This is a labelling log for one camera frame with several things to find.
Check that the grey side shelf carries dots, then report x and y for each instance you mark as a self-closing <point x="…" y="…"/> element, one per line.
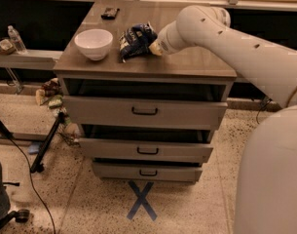
<point x="34" y="59"/>

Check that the top grey drawer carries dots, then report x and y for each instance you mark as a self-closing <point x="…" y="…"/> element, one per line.
<point x="146" y="113"/>

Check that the black tripod leg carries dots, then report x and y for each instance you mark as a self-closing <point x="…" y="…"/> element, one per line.
<point x="37" y="166"/>

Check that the middle grey drawer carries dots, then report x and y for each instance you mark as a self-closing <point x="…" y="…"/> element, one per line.
<point x="146" y="150"/>

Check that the clear plastic water bottle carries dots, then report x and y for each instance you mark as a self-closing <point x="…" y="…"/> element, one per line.
<point x="16" y="39"/>

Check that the bottom grey drawer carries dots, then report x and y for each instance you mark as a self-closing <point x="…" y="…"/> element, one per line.
<point x="147" y="172"/>

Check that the small black object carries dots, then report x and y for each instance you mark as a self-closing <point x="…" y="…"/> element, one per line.
<point x="110" y="13"/>

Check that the crumpled item on shelf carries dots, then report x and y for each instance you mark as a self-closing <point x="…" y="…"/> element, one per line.
<point x="6" y="46"/>

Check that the grey drawer cabinet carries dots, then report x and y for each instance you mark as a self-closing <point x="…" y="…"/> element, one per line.
<point x="194" y="74"/>

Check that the blue tape cross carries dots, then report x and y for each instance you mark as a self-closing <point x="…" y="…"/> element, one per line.
<point x="141" y="200"/>

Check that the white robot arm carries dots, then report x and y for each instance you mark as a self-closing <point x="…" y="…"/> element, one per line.
<point x="266" y="201"/>

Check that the blue chip bag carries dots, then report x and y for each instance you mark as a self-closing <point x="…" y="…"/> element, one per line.
<point x="135" y="41"/>

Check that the office chair base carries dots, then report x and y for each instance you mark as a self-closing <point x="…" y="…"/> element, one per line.
<point x="20" y="216"/>

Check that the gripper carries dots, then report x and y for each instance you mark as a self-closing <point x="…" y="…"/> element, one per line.
<point x="165" y="42"/>

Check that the grey drawer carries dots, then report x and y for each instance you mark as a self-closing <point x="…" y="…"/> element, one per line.
<point x="146" y="113"/>
<point x="147" y="172"/>
<point x="146" y="150"/>

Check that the snack pile on floor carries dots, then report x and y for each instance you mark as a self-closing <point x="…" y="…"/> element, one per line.
<point x="50" y="94"/>

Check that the white ceramic bowl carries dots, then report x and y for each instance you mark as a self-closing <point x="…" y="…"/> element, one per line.
<point x="94" y="44"/>

